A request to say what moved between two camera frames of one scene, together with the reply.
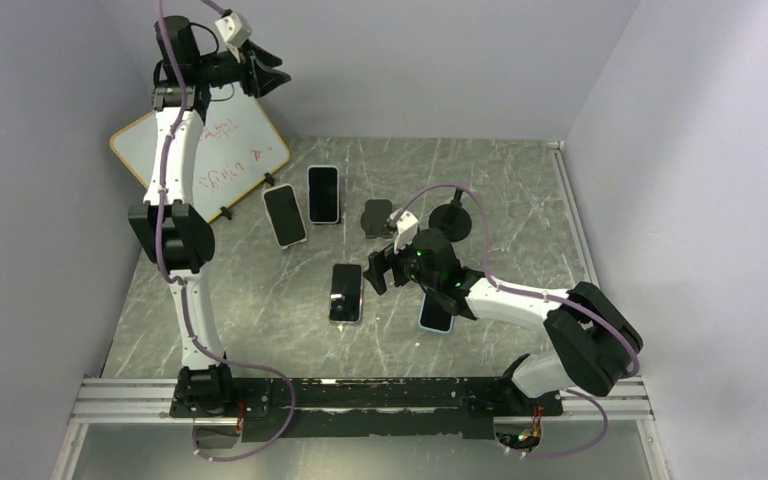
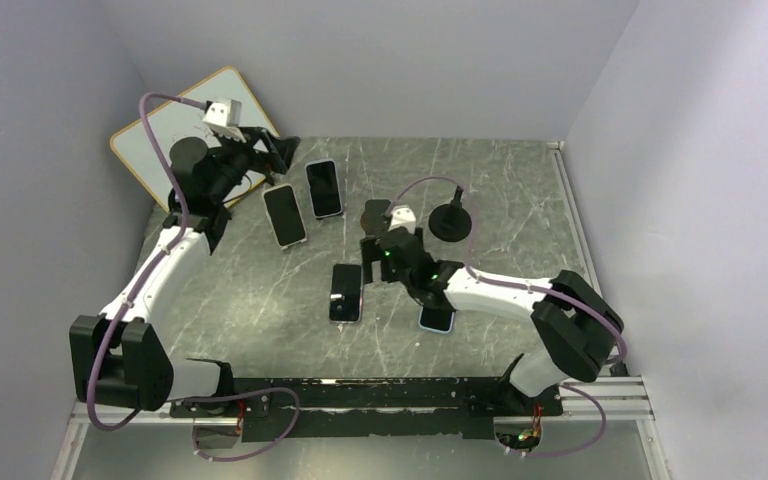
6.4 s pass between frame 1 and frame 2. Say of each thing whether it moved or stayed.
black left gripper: moved
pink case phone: stayed
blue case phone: stayed
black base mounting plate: stayed
